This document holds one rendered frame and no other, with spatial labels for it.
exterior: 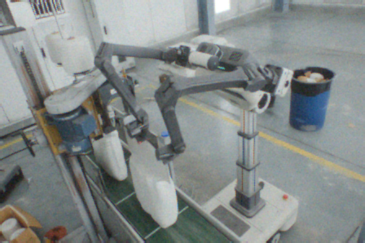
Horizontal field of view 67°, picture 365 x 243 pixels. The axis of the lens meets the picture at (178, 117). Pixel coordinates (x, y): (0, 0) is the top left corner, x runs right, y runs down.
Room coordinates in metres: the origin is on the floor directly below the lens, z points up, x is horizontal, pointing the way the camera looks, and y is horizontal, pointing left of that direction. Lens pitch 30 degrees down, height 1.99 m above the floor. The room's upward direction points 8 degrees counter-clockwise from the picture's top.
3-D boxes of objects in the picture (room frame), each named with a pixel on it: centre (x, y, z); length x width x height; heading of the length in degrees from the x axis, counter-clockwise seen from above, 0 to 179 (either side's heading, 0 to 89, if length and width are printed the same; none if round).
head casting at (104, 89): (1.80, 0.45, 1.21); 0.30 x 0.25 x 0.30; 35
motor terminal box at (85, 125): (1.31, 0.51, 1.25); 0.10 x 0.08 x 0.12; 150
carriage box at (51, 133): (1.58, 0.71, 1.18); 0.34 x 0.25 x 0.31; 125
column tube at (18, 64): (1.52, 0.79, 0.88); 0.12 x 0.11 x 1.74; 125
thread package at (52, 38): (1.67, 0.63, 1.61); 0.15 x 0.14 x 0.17; 35
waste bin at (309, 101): (2.84, -1.57, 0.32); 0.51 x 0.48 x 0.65; 125
